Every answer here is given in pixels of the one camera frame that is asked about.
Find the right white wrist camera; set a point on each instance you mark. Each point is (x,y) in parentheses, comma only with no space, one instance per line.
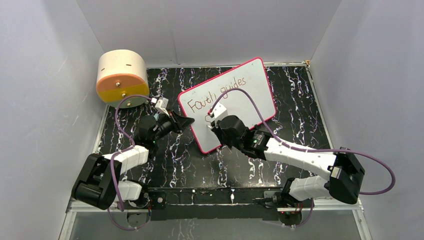
(217,113)

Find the pink framed whiteboard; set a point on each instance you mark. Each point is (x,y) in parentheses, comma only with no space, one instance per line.
(245,91)

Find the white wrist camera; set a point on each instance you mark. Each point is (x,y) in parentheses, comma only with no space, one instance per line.
(160,104)
(217,113)

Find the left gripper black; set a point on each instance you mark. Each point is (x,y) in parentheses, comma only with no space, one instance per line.
(179,123)

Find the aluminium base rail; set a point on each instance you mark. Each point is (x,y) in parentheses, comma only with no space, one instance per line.
(164,198)

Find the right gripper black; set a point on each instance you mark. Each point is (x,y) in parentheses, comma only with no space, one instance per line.
(217,131)

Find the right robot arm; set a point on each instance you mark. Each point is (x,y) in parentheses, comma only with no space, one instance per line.
(338,175)

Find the beige orange cylindrical container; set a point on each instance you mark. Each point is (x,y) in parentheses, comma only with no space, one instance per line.
(122,73)

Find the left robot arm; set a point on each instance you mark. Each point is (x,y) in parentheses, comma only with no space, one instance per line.
(98,183)

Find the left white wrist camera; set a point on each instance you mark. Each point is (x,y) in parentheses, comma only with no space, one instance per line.
(160,104)

